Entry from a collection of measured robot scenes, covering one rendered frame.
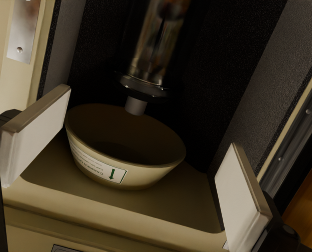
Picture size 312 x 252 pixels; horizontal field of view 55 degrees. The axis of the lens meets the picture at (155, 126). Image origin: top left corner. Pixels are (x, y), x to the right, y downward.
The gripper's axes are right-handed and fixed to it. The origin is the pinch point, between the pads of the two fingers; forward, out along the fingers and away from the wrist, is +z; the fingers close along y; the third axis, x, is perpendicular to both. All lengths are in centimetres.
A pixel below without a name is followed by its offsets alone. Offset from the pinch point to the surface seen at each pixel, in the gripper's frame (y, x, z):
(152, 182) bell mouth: 3.6, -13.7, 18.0
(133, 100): -2.1, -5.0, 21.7
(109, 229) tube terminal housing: 0.3, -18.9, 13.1
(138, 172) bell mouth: 1.3, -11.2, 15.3
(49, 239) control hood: -5.9, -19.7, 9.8
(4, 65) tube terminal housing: -14.7, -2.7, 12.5
